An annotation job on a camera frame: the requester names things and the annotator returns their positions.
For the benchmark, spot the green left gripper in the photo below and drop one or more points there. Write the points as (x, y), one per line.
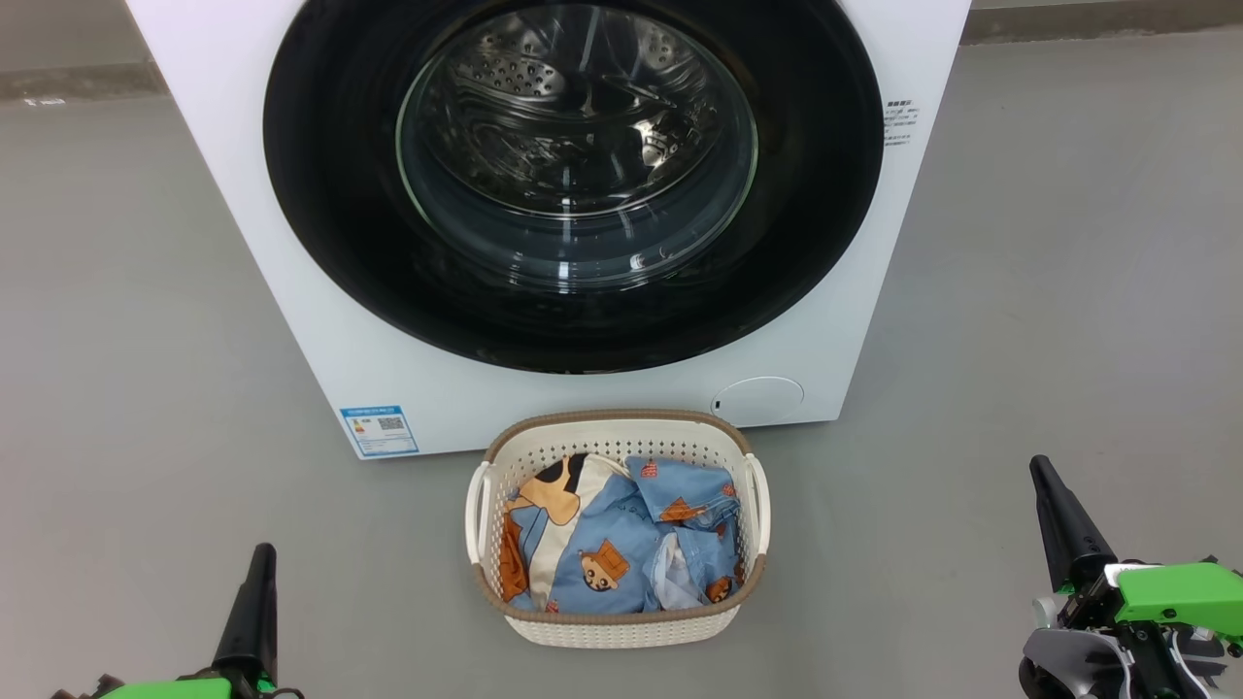
(165, 690)

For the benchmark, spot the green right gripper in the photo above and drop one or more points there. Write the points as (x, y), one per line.
(1180, 592)

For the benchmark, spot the blue garment with orange print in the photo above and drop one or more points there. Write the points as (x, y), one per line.
(568, 544)

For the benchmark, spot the black round glass washer door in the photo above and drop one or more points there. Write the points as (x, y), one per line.
(330, 223)

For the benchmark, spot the white front-load washing machine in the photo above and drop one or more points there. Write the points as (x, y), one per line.
(291, 320)

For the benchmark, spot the stainless steel washing machine drum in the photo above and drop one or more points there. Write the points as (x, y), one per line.
(544, 126)

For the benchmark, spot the blue energy label sticker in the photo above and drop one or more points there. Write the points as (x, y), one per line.
(381, 431)

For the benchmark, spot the round white filter cover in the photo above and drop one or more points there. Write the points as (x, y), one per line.
(759, 400)

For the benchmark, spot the cream perforated laundry basket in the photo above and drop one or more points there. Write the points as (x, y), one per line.
(621, 631)

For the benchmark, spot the small black text label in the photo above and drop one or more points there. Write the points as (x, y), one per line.
(900, 122)

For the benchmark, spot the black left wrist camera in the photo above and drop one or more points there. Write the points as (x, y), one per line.
(83, 690)

